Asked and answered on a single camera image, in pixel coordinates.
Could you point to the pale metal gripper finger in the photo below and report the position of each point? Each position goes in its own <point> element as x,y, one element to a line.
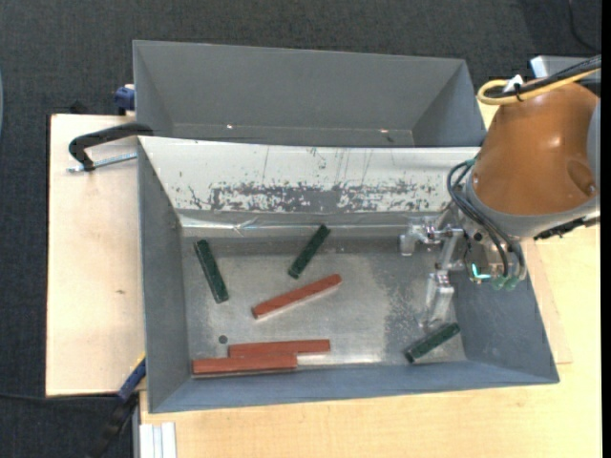
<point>420,234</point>
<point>439,298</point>

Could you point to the dark green flat block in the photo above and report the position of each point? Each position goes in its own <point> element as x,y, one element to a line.
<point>432,343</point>
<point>211,271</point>
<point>309,251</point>

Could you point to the grey metal bin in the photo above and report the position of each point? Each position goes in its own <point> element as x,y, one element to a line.
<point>305,189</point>

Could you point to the red-brown flat block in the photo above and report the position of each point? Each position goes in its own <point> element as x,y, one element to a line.
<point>279,347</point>
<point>296,297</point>
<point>244,365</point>

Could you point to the pale wood flat board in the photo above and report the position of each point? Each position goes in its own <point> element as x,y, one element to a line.
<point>90,265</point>

